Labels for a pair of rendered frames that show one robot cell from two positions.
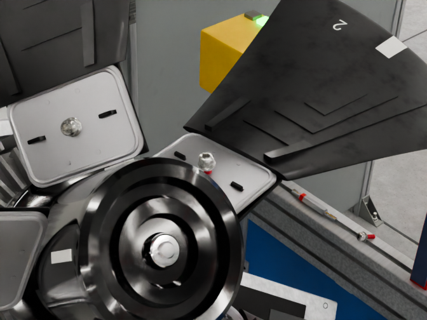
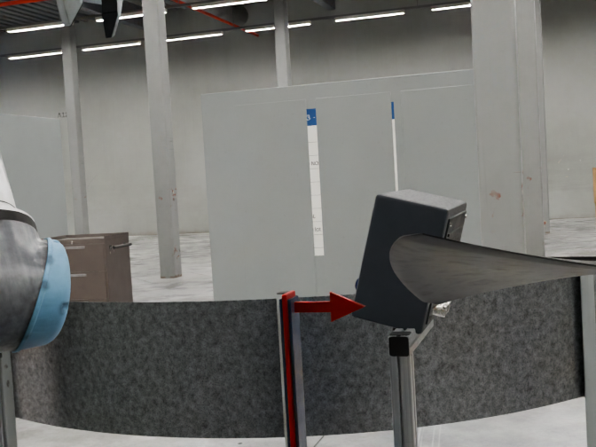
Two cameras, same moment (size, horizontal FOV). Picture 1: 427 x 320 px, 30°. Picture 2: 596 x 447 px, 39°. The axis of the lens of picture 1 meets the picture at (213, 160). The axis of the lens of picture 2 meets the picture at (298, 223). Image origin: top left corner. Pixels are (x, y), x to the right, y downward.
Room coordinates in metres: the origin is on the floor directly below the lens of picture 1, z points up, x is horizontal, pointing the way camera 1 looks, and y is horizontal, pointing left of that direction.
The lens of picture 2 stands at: (1.02, 0.33, 1.28)
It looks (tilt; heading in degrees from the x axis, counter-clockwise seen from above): 3 degrees down; 241
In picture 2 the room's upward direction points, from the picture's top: 3 degrees counter-clockwise
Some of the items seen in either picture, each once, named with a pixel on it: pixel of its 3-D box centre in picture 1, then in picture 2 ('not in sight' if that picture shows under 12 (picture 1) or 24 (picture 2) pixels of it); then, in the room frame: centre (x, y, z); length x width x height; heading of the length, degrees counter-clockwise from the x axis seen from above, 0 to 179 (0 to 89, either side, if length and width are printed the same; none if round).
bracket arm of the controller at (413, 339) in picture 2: not in sight; (412, 330); (0.25, -0.70, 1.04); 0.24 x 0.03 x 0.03; 43
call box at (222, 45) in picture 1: (265, 73); not in sight; (0.93, -0.07, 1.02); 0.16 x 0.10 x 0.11; 43
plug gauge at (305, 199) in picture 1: (314, 205); not in sight; (0.84, -0.14, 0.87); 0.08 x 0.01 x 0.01; 43
